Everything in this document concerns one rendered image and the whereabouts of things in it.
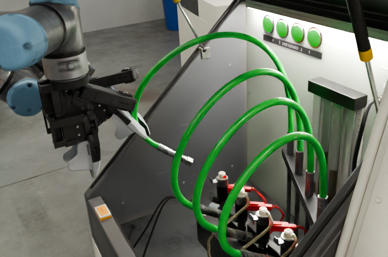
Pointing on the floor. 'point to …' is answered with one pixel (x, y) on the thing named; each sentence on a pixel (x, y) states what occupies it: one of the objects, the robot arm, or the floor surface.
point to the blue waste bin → (172, 22)
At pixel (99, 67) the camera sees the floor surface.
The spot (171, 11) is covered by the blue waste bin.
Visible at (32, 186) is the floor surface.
